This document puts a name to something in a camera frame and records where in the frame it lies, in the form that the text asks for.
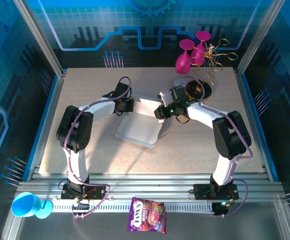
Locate white paper box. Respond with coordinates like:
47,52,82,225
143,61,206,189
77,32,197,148
114,93,165,149

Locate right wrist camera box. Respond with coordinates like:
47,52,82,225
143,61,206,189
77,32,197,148
158,90,173,106

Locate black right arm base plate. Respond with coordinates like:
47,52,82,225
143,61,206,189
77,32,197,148
193,183,240,201

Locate white slotted cable duct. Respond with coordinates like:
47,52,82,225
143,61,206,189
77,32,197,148
52,201,217,213

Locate black electronics box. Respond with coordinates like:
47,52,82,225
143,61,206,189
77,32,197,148
213,199,235,216
71,198,90,219

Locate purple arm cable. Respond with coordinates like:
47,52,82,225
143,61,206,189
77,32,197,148
164,76,253,218
63,76,132,220

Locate aluminium frame post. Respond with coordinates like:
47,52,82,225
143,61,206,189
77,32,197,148
12,0,66,77
236,0,287,76

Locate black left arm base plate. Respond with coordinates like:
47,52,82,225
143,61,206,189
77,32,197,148
60,184,106,200

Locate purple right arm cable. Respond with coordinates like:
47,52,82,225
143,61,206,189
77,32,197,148
164,76,253,218

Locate blue plastic goblet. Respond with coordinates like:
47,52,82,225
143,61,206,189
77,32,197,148
11,191,54,220

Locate pink wine glass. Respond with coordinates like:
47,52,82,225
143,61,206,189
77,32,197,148
175,39,196,75
190,31,212,67

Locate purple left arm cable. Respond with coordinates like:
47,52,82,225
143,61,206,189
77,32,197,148
63,76,132,220

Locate aluminium frame rail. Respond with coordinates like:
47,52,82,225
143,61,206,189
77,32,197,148
17,173,285,205

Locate purple candy bag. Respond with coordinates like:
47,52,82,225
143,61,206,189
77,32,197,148
126,196,167,235

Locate aluminium side rail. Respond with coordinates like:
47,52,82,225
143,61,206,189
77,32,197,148
234,68,278,181
22,69,67,182

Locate gold wire glass rack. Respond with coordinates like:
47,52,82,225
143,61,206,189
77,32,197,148
186,37,239,101

